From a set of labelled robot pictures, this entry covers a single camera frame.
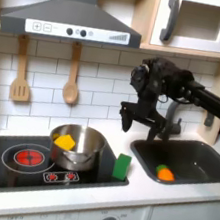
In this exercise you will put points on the yellow block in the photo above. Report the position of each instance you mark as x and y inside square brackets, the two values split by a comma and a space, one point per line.
[64, 141]

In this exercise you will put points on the orange toy carrot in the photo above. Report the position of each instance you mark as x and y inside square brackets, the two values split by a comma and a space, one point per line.
[166, 174]

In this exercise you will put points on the white toy microwave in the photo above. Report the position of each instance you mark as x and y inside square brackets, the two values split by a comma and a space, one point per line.
[201, 42]

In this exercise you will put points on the dark grey sink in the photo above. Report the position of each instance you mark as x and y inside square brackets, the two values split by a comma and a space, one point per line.
[194, 163]

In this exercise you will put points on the green block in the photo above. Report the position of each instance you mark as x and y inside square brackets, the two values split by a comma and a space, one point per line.
[121, 167]

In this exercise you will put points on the steel pot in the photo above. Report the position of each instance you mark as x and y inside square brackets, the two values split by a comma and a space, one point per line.
[80, 157]

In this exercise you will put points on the wooden shelf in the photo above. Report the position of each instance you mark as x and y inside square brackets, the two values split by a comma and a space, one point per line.
[192, 52]

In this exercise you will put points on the grey tap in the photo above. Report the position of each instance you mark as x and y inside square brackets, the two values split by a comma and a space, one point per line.
[169, 118]

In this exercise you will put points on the black stove top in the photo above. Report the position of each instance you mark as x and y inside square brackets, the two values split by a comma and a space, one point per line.
[3, 175]

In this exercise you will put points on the wooden spoon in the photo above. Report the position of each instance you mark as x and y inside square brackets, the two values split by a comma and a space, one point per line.
[70, 92]

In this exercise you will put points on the grey stove hood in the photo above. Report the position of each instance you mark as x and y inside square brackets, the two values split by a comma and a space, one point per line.
[73, 18]

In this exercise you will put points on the wooden slotted spatula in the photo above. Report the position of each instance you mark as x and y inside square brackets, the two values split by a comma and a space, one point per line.
[20, 90]

